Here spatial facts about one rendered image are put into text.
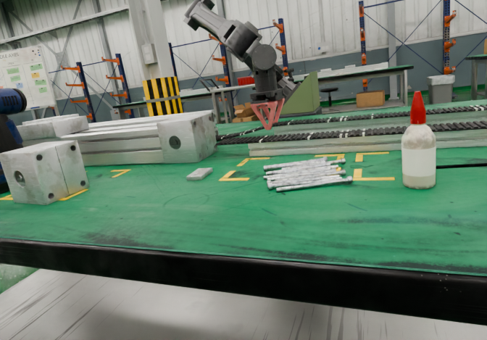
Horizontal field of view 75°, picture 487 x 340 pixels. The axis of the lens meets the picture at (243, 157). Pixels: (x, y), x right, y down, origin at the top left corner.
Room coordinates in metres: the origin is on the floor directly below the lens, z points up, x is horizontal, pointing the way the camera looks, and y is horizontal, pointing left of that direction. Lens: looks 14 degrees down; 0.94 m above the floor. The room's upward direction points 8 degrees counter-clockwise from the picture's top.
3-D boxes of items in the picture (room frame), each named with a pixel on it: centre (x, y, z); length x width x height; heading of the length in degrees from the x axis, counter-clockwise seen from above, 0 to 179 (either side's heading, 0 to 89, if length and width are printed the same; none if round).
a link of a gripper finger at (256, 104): (0.85, -0.08, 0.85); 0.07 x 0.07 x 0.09; 66
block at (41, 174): (0.60, 0.37, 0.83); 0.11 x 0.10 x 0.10; 152
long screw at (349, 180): (0.42, -0.09, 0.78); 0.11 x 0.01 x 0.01; 86
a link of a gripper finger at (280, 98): (0.87, -0.09, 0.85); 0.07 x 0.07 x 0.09; 66
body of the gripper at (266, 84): (0.86, -0.09, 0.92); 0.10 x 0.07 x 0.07; 156
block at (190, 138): (0.75, 0.12, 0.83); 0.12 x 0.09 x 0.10; 156
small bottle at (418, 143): (0.38, -0.22, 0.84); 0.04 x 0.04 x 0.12
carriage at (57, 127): (0.92, 0.53, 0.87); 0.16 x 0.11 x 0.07; 66
